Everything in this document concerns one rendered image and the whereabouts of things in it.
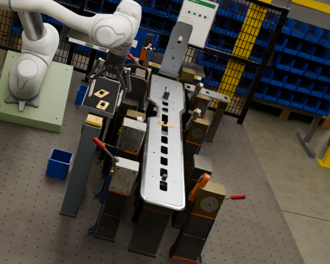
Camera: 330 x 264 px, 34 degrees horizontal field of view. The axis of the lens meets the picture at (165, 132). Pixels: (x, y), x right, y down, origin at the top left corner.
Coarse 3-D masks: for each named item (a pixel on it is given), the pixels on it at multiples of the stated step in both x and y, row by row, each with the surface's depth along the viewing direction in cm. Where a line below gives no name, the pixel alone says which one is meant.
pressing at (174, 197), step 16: (160, 80) 319; (160, 96) 297; (176, 96) 304; (160, 112) 278; (176, 112) 284; (160, 128) 260; (176, 128) 266; (144, 144) 241; (160, 144) 246; (176, 144) 251; (144, 160) 227; (160, 160) 233; (176, 160) 237; (144, 176) 216; (176, 176) 224; (144, 192) 206; (160, 192) 210; (176, 192) 213; (176, 208) 204
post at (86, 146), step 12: (84, 132) 210; (96, 132) 210; (84, 144) 213; (84, 156) 215; (72, 168) 218; (84, 168) 218; (72, 180) 220; (84, 180) 220; (72, 192) 223; (72, 204) 225; (72, 216) 228
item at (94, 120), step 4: (88, 116) 212; (92, 116) 213; (96, 116) 214; (88, 120) 209; (92, 120) 210; (96, 120) 211; (100, 120) 212; (92, 124) 211; (96, 124) 209; (100, 124) 209
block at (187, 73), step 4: (184, 68) 333; (184, 72) 328; (188, 72) 329; (192, 72) 331; (180, 76) 331; (184, 76) 330; (188, 76) 330; (192, 76) 330; (180, 80) 331; (184, 80) 331; (188, 80) 331; (192, 80) 331; (184, 88) 333
